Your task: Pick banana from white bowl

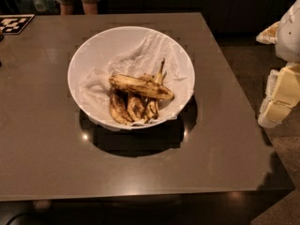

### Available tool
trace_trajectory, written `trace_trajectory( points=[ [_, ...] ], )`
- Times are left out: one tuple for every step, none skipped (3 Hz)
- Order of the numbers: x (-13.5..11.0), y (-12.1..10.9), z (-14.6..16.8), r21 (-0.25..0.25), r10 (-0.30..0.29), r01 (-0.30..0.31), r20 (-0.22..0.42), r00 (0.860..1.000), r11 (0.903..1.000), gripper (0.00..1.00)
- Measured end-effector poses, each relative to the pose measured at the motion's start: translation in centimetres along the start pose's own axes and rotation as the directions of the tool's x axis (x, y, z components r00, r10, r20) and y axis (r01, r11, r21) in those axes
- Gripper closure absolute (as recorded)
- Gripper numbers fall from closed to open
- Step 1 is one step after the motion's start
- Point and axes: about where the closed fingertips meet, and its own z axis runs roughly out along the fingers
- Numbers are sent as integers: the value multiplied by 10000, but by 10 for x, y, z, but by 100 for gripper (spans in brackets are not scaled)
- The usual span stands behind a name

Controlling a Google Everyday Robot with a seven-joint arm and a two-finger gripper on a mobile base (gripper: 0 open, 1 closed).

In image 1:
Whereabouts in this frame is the spotted banana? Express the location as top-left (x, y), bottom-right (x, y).
top-left (109, 74), bottom-right (174, 100)
top-left (127, 94), bottom-right (146, 122)
top-left (141, 59), bottom-right (165, 122)
top-left (109, 93), bottom-right (133, 125)

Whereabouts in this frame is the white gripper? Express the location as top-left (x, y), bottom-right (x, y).
top-left (256, 0), bottom-right (300, 128)

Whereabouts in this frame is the white paper towel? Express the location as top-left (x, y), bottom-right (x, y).
top-left (78, 31), bottom-right (195, 128)

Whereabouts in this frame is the black white fiducial marker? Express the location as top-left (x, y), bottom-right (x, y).
top-left (0, 14), bottom-right (35, 35)

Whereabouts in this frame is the white bowl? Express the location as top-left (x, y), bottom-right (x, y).
top-left (67, 25), bottom-right (196, 131)

